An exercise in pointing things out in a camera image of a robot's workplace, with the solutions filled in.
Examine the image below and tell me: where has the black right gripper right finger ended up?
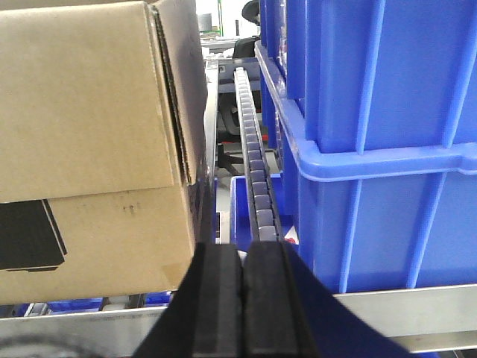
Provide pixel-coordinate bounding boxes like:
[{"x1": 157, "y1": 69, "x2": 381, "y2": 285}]
[{"x1": 243, "y1": 241, "x2": 411, "y2": 357}]

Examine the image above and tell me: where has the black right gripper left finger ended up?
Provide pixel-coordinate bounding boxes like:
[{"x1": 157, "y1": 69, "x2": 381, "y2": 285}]
[{"x1": 133, "y1": 243, "x2": 242, "y2": 357}]

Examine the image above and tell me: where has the brown EcoFlow cardboard box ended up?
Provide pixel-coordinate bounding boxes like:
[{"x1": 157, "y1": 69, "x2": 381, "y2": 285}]
[{"x1": 1, "y1": 1, "x2": 207, "y2": 304}]

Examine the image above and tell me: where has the blue bin on lower shelf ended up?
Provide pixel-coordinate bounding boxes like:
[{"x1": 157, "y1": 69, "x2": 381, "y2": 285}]
[{"x1": 230, "y1": 174, "x2": 299, "y2": 252}]

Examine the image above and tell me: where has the grey roller conveyor track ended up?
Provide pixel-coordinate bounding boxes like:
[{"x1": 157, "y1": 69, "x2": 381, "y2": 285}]
[{"x1": 234, "y1": 67, "x2": 283, "y2": 242}]

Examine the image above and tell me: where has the lower stacked blue plastic crate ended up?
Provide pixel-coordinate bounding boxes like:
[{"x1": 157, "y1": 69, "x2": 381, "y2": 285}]
[{"x1": 256, "y1": 45, "x2": 476, "y2": 293}]

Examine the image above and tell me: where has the stacked blue plastic crate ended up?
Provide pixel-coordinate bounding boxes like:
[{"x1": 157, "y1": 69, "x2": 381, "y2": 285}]
[
  {"x1": 261, "y1": 1, "x2": 476, "y2": 154},
  {"x1": 256, "y1": 45, "x2": 476, "y2": 293}
]

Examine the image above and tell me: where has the upper stacked blue plastic crate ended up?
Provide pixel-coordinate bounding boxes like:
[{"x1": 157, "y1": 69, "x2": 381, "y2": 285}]
[{"x1": 261, "y1": 1, "x2": 476, "y2": 154}]

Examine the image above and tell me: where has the black office chair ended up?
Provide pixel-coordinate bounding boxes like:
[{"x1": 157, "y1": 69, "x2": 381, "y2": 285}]
[{"x1": 215, "y1": 0, "x2": 262, "y2": 176}]

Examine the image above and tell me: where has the metal shelf front rail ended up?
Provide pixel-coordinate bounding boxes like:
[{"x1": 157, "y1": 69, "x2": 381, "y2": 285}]
[{"x1": 1, "y1": 284, "x2": 476, "y2": 357}]

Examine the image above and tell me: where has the metal shelf divider rail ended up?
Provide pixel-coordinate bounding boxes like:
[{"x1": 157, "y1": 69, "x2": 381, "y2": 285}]
[{"x1": 199, "y1": 60, "x2": 220, "y2": 245}]

